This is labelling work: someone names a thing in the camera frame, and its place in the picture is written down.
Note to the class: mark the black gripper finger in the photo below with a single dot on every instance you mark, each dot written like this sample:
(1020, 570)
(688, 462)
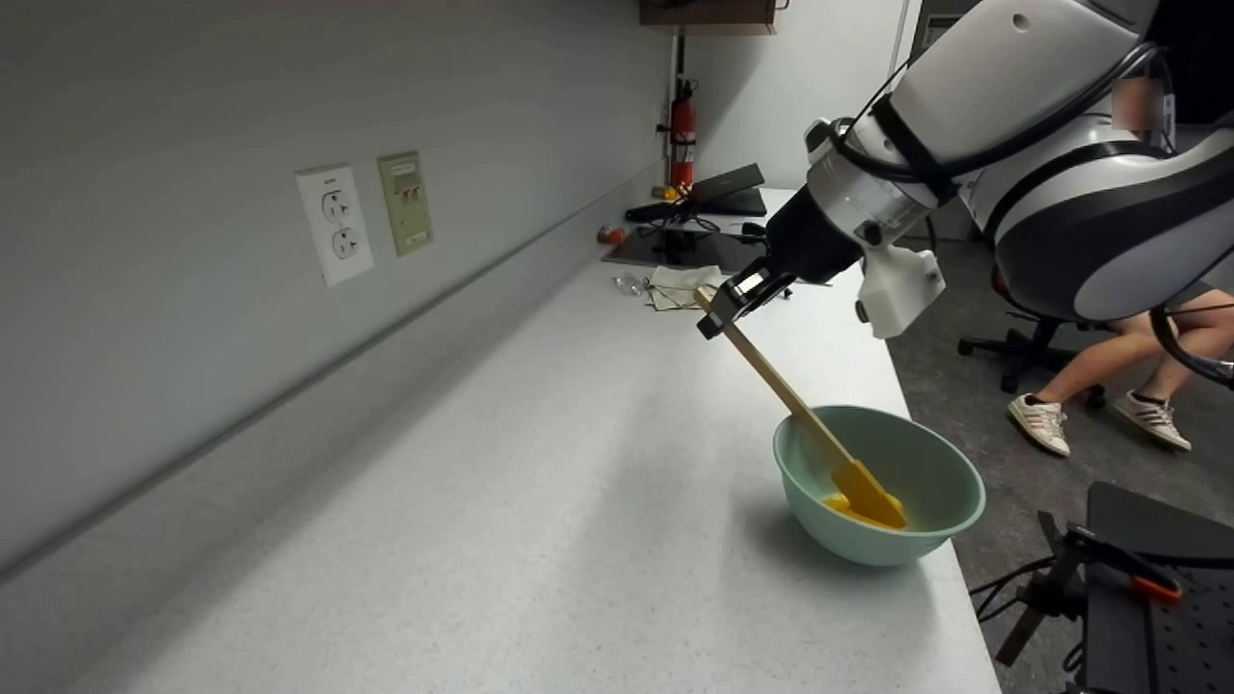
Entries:
(757, 286)
(720, 310)

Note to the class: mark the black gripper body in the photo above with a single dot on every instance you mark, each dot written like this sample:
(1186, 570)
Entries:
(805, 244)

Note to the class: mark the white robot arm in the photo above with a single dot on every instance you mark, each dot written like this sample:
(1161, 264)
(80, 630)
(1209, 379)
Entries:
(1089, 139)

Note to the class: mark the mint green bowl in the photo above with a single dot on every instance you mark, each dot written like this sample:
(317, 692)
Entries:
(930, 477)

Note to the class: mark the beige cloth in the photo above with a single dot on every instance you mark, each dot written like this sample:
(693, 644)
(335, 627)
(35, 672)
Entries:
(671, 289)

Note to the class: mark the black stovetop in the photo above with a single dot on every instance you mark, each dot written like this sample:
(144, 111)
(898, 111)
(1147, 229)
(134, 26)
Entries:
(693, 225)

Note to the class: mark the red small object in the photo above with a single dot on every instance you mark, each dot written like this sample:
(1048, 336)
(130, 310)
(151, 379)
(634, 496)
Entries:
(616, 237)

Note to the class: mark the red fire extinguisher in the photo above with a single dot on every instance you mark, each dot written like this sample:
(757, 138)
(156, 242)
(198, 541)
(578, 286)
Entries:
(680, 130)

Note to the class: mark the yellow food pieces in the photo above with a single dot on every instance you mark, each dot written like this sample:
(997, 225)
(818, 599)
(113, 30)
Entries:
(838, 503)

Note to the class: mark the black office chair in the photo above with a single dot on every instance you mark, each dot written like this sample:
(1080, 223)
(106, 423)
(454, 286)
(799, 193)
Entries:
(1020, 355)

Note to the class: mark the seated person legs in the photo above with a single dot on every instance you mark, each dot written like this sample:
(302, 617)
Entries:
(1205, 324)

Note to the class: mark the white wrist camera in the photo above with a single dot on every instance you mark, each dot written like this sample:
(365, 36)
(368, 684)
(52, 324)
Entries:
(898, 286)

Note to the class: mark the beige wall switch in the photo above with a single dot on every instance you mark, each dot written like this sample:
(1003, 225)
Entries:
(408, 202)

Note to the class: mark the white wall outlet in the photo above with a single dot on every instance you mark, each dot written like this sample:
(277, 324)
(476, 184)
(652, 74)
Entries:
(336, 223)

